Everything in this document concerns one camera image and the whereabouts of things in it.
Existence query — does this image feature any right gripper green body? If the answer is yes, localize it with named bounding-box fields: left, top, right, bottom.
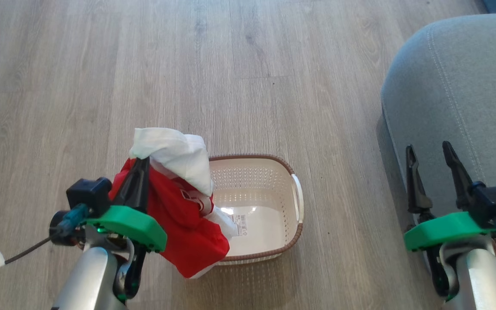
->
left=403, top=211, right=496, bottom=253

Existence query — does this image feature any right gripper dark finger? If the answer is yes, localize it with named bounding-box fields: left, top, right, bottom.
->
left=442, top=141, right=475, bottom=212
left=405, top=144, right=434, bottom=223

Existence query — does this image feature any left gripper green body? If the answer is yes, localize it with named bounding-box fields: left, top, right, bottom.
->
left=84, top=205, right=168, bottom=253

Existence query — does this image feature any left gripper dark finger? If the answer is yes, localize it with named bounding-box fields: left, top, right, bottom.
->
left=113, top=157, right=151, bottom=214

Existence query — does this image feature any red and white shirt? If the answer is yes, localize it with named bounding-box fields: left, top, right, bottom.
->
left=109, top=127, right=239, bottom=279

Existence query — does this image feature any cream plastic laundry basket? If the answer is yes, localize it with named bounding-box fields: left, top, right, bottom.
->
left=207, top=154, right=305, bottom=266

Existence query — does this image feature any grey fabric sofa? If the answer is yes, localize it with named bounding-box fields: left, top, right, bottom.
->
left=380, top=13, right=496, bottom=310

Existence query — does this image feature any white barcode label sticker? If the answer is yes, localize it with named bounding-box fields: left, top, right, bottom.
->
left=231, top=214, right=248, bottom=237

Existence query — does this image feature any left arm teal cable plug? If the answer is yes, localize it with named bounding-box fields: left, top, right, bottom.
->
left=57, top=204, right=90, bottom=236

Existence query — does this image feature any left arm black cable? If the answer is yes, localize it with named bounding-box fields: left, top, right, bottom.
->
left=0, top=235, right=61, bottom=279

